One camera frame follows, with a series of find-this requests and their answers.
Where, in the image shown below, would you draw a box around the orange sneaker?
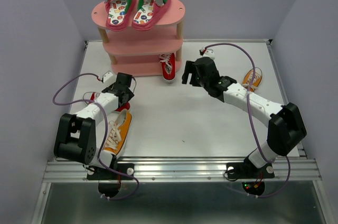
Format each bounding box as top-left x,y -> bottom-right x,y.
241,67 -> 262,92
104,109 -> 132,159

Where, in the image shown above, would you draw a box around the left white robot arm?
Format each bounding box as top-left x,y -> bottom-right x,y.
53,71 -> 134,179

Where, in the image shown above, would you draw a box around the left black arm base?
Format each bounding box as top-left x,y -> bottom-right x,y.
83,163 -> 137,201

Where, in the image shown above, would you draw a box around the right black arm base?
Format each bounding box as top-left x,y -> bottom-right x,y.
223,158 -> 275,196

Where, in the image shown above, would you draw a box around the pink sandal one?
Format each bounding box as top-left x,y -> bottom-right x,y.
132,0 -> 171,31
105,0 -> 137,31

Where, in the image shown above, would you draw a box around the aluminium mounting rail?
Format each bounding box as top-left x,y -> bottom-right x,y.
43,157 -> 322,183

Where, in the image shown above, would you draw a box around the red sneaker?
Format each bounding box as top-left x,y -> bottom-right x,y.
82,92 -> 130,115
159,53 -> 175,82

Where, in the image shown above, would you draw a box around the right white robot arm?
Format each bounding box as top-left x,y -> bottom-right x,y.
182,57 -> 307,176

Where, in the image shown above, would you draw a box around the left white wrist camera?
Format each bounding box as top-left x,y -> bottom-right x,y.
102,71 -> 116,86

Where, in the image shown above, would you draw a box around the pink three-tier shoe shelf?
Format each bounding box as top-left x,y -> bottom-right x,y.
91,0 -> 185,76

